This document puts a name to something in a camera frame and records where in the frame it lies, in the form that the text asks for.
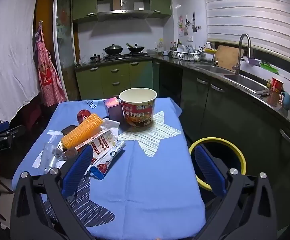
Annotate brown plastic tray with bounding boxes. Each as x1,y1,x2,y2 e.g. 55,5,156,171
61,124,78,137

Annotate steel sink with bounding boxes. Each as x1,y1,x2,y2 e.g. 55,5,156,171
195,64,270,94

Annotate red checked apron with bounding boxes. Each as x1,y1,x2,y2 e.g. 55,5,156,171
33,21,68,107

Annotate light green base cabinets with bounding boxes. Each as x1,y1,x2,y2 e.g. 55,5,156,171
75,60,154,100

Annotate orange foam fruit net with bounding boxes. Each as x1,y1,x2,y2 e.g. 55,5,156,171
61,113,103,151

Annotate white window blind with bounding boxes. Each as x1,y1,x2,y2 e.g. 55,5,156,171
201,0,290,64

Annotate hanging kitchen utensils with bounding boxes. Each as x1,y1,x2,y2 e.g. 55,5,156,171
177,12,201,37

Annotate clear plastic cup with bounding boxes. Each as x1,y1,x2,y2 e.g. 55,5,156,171
40,135,68,174

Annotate green wall cabinet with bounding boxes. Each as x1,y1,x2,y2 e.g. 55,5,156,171
72,0,98,22
150,0,171,19

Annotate dark green base cabinets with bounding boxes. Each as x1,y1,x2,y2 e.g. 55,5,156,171
152,60,290,230

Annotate white and red carton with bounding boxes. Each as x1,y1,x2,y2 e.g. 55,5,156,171
74,129,119,163

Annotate tall steel faucet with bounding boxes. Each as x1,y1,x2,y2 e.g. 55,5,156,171
233,33,252,75

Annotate blue mug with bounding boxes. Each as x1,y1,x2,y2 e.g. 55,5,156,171
280,91,290,110

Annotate yellow rimmed trash bin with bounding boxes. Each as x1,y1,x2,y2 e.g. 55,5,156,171
188,137,247,193

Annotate red paper cup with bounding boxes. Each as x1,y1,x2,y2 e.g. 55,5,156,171
270,77,284,93

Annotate white toothpaste tube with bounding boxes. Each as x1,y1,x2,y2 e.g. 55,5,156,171
89,141,126,180

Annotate wooden cutting board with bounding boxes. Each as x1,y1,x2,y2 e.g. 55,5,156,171
214,45,245,70

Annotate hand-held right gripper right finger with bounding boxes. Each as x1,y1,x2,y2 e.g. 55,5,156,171
194,145,279,240

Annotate green plastic tray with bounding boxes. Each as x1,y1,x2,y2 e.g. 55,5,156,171
260,61,279,74

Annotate crushed red drink can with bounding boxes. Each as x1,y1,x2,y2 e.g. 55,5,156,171
76,109,95,125

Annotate black frying pan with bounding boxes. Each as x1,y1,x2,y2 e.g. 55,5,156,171
126,42,145,53

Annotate instant noodle paper cup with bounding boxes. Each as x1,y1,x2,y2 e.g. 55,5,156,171
119,88,157,128

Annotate small purple box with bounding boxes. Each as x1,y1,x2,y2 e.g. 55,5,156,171
103,97,123,121

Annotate blue printed tablecloth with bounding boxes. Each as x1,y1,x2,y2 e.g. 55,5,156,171
11,97,206,239

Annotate white dish rack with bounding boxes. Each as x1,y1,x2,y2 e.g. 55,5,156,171
168,44,206,61

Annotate glass sliding door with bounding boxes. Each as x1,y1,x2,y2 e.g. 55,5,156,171
54,0,80,103

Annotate black wok with lid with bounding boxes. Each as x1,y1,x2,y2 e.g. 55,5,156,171
103,44,123,55

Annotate dark sauce bottles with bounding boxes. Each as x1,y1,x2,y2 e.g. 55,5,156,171
170,39,183,51

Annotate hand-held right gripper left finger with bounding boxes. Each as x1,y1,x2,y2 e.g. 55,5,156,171
10,145,95,240

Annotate gas stove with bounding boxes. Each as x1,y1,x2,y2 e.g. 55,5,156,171
102,52,150,62

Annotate steel range hood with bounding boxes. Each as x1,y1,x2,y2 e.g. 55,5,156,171
96,0,151,22

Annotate white hanging cloth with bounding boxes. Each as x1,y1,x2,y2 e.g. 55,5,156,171
0,0,41,123

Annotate dark red chair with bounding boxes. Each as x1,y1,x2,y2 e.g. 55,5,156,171
23,102,43,130

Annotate white paper towel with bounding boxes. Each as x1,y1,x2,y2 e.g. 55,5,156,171
100,117,120,140

